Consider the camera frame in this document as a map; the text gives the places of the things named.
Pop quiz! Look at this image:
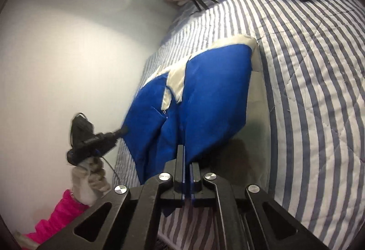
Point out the thin gripper cable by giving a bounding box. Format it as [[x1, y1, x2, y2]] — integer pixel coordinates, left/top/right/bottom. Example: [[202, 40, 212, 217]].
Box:
[[100, 157, 122, 185]]

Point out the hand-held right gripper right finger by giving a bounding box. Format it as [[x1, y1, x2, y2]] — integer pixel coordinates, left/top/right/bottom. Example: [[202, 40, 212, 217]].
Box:
[[190, 163, 328, 250]]

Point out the beige and blue jacket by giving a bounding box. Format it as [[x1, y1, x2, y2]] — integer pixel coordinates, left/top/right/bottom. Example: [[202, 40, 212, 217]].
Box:
[[123, 35, 260, 218]]

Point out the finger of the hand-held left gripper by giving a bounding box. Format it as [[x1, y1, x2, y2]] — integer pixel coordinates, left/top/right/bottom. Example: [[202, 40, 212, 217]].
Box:
[[112, 125, 129, 141]]

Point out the person's left hand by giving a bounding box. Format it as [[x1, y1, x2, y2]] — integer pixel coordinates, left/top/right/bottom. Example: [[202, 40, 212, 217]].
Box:
[[71, 157, 112, 206]]

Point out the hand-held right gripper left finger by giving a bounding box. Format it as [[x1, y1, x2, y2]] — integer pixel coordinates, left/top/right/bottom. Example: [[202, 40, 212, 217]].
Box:
[[37, 144, 186, 250]]

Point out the blue striped blanket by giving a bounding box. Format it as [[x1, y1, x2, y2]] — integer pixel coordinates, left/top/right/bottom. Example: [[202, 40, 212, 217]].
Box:
[[112, 0, 365, 250]]

